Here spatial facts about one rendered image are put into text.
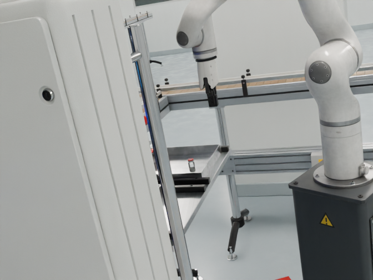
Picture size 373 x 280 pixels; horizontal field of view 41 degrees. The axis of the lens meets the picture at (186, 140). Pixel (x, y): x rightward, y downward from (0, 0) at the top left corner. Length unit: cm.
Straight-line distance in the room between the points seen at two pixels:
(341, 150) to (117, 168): 93
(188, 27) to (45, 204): 97
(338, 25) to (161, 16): 890
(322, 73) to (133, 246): 82
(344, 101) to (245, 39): 176
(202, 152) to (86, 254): 120
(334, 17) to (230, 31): 174
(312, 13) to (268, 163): 141
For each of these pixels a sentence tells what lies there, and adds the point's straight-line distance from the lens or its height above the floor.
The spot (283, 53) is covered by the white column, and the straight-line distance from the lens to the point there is 315.
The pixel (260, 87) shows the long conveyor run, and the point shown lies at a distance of 258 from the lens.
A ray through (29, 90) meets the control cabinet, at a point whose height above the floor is 144.
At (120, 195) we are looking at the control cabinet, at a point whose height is 126.
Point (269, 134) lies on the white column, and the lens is 331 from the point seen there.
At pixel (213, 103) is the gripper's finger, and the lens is 175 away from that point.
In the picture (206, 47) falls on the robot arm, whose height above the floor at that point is 130.
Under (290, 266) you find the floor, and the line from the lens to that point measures 274.
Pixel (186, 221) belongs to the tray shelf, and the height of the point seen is 88.
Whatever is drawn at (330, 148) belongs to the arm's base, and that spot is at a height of 98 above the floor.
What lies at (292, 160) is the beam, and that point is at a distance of 271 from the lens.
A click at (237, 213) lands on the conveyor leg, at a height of 17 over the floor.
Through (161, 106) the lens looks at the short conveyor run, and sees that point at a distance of 262.
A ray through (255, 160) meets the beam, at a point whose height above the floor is 51.
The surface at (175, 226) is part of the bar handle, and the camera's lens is 94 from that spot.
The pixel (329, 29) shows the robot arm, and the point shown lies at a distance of 152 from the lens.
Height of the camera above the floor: 155
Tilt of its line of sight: 19 degrees down
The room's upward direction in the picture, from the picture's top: 11 degrees counter-clockwise
